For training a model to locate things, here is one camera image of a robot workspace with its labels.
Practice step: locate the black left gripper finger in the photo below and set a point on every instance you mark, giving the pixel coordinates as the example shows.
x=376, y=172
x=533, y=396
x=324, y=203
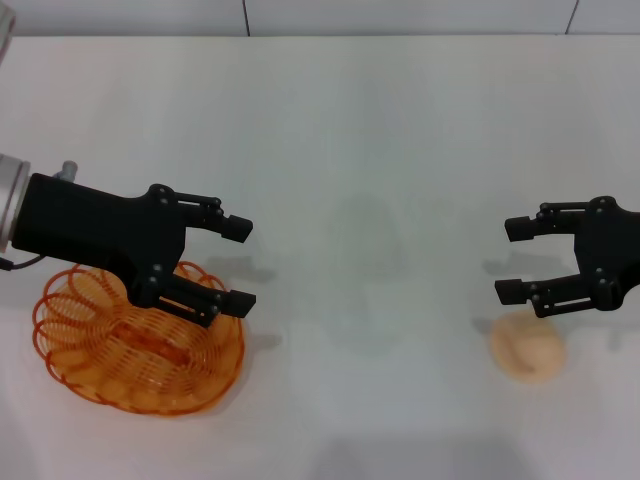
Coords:
x=235, y=302

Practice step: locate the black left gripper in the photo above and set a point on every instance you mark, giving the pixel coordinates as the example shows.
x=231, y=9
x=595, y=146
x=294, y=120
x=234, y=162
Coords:
x=90, y=225

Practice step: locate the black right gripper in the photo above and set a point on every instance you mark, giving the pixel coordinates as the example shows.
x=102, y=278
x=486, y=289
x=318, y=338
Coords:
x=610, y=250

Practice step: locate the pale round bread bun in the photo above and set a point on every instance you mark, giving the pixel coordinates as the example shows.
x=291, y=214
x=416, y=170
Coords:
x=530, y=350

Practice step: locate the orange plastic woven basket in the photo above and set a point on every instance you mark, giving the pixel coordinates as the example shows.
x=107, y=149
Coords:
x=100, y=362

